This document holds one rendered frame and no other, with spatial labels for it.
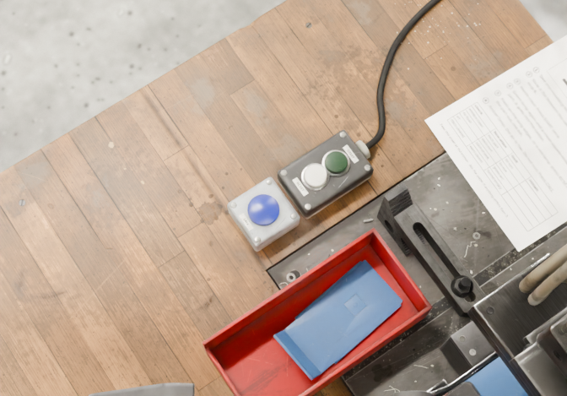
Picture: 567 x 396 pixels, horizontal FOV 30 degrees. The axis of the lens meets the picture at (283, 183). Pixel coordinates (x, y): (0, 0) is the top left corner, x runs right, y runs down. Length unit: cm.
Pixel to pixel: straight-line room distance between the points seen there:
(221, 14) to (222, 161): 112
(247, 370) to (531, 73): 55
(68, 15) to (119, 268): 124
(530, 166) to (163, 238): 48
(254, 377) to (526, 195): 42
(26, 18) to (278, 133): 123
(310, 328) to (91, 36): 131
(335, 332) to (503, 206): 27
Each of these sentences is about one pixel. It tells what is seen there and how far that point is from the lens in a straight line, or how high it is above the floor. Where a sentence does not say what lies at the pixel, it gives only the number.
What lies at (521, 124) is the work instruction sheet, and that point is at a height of 90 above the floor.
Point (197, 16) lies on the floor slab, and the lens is 247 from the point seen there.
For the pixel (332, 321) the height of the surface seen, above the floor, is 91.
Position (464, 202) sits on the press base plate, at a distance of 138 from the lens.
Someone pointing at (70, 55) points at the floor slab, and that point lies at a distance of 246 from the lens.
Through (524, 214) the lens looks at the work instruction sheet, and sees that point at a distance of 139.
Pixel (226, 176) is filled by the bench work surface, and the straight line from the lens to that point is 137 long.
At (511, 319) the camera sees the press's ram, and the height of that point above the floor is 114.
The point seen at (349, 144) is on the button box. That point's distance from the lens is 136.
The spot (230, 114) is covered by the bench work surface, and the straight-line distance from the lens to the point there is 140.
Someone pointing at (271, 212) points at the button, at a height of 94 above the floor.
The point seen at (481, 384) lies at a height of 100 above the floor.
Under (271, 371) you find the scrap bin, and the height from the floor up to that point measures 90.
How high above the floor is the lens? 220
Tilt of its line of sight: 72 degrees down
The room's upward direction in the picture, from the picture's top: 3 degrees clockwise
